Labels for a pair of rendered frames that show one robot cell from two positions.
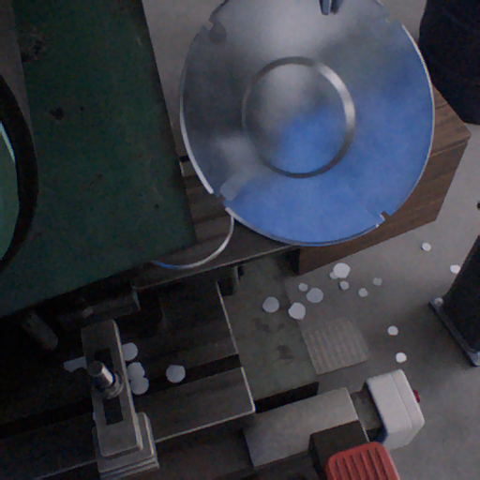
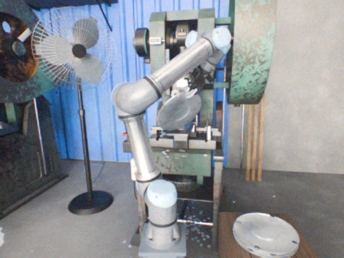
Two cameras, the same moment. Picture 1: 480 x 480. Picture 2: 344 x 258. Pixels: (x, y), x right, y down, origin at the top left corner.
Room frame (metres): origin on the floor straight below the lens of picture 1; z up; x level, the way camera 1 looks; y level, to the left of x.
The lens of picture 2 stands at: (0.88, -1.33, 1.11)
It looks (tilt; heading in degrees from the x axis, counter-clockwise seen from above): 13 degrees down; 111
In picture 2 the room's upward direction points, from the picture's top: 1 degrees counter-clockwise
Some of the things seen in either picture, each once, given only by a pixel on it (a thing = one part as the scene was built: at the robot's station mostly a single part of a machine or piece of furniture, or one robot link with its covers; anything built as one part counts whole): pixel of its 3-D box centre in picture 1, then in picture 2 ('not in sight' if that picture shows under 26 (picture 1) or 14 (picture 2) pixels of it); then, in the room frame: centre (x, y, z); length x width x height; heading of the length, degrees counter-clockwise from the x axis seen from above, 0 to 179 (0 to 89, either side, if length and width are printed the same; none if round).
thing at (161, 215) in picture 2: not in sight; (161, 199); (0.53, -0.55, 0.62); 0.13 x 0.12 x 0.14; 135
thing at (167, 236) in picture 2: not in sight; (162, 226); (0.53, -0.55, 0.50); 0.15 x 0.15 x 0.10
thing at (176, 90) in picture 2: not in sight; (183, 87); (0.39, 0.15, 1.04); 0.17 x 0.15 x 0.30; 100
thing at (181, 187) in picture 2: not in sight; (184, 179); (0.38, 0.19, 0.36); 0.34 x 0.34 x 0.10
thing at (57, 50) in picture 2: not in sight; (99, 109); (-0.59, 0.50, 0.80); 1.24 x 0.65 x 1.59; 100
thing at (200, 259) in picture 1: (224, 238); (180, 138); (0.41, 0.02, 0.72); 0.25 x 0.14 x 0.14; 100
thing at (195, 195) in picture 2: not in sight; (185, 184); (0.38, 0.20, 0.31); 0.43 x 0.42 x 0.01; 10
